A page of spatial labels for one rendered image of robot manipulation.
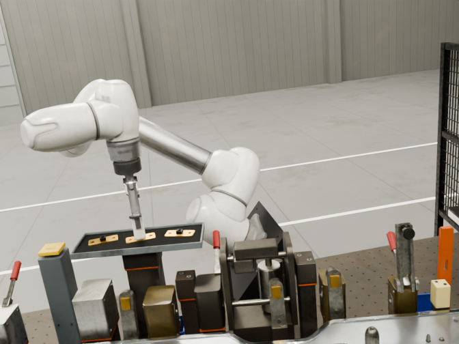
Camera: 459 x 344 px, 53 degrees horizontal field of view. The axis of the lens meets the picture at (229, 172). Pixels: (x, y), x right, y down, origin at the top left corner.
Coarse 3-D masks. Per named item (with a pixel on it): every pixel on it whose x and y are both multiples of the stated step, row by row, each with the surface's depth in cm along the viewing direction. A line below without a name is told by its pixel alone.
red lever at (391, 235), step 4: (388, 232) 125; (392, 232) 124; (388, 236) 124; (392, 236) 123; (388, 240) 124; (392, 240) 123; (392, 244) 122; (392, 248) 122; (396, 260) 120; (396, 264) 120; (404, 276) 116; (404, 280) 116; (408, 280) 116; (404, 284) 115; (408, 284) 115
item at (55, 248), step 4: (48, 244) 137; (52, 244) 137; (56, 244) 136; (60, 244) 136; (64, 244) 137; (44, 248) 134; (48, 248) 134; (52, 248) 134; (56, 248) 134; (60, 248) 134; (40, 252) 132; (44, 252) 132; (48, 252) 132; (52, 252) 132; (56, 252) 132; (60, 252) 133; (40, 256) 132
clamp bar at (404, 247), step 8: (400, 224) 114; (408, 224) 113; (400, 232) 113; (408, 232) 110; (400, 240) 113; (408, 240) 114; (400, 248) 113; (408, 248) 114; (400, 256) 114; (408, 256) 115; (400, 264) 114; (408, 264) 115; (400, 272) 114; (408, 272) 115; (400, 280) 115
